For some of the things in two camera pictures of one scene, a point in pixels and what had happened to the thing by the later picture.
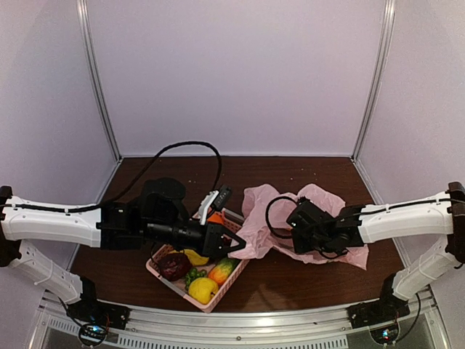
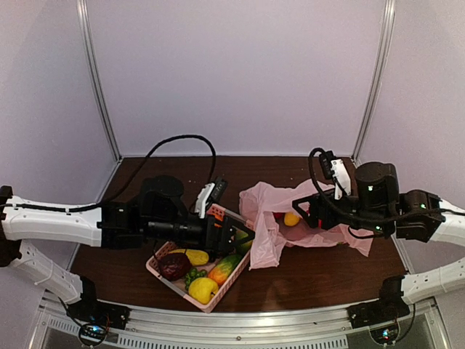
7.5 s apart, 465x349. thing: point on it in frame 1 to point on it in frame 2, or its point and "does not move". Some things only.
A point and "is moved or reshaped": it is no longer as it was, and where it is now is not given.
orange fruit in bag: (216, 218) does not move
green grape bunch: (192, 275) does not move
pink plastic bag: (266, 227) is moved or reshaped
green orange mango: (221, 272) does not move
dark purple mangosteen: (174, 266) does not move
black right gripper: (300, 246) to (317, 203)
